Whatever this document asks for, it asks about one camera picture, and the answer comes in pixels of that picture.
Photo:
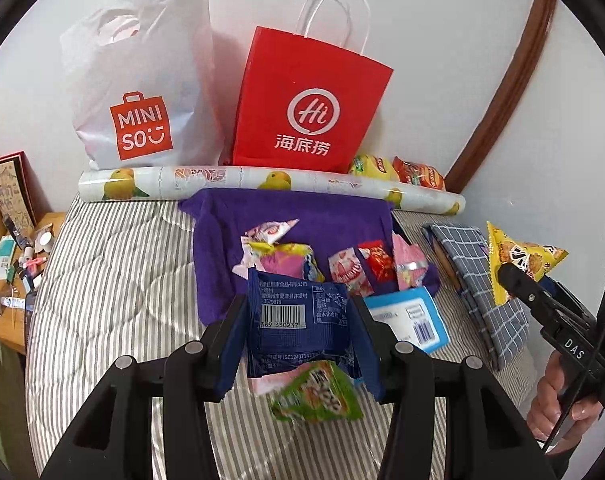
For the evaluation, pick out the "green floral cloth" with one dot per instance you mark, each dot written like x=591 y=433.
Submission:
x=2 y=395

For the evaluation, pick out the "yellow triangular snack packet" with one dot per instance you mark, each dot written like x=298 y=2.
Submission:
x=522 y=252

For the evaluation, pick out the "brown lettered board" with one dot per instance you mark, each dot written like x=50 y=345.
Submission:
x=12 y=195

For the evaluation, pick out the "lemon print paper roll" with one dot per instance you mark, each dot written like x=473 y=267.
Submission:
x=207 y=180

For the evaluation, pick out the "red snack packet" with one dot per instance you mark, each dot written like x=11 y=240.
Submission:
x=377 y=260

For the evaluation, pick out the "small white jar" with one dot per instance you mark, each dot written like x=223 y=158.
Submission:
x=45 y=241

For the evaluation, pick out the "person's right hand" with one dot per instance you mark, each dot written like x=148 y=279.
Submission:
x=545 y=400

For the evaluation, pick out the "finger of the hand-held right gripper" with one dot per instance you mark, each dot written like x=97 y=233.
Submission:
x=515 y=280

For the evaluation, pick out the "orange red snack bag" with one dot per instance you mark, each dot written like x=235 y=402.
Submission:
x=417 y=172

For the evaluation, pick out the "pink white candy packet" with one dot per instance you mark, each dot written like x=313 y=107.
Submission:
x=350 y=270

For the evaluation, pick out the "blue white tissue pack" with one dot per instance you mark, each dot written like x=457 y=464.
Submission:
x=397 y=310

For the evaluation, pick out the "striped quilt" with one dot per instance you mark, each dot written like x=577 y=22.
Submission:
x=107 y=285

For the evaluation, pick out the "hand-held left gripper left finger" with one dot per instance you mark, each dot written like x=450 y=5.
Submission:
x=230 y=355

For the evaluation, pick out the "white plastic shopping bag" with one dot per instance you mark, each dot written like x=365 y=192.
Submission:
x=147 y=60

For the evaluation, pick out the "green snack packet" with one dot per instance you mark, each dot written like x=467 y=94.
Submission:
x=317 y=395

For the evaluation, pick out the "wooden desk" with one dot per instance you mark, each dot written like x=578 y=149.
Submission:
x=2 y=330

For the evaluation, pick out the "grey checked cloth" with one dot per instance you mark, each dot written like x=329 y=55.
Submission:
x=497 y=320

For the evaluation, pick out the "pink yellow snack bag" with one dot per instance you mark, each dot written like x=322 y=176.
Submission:
x=282 y=262

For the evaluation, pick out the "white pink small packet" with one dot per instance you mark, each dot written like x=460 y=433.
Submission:
x=270 y=232

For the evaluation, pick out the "teal white tube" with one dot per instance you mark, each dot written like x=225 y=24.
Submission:
x=3 y=255

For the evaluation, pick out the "brown wooden door frame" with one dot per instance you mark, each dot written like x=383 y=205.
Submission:
x=512 y=85

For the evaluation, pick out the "red paper bag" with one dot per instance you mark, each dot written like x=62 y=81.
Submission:
x=272 y=85

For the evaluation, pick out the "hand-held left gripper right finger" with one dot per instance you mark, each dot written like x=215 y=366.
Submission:
x=382 y=355

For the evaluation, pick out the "purple towel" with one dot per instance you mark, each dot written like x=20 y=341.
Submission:
x=217 y=250

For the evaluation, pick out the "dark blue snack packet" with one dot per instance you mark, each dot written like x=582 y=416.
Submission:
x=297 y=335

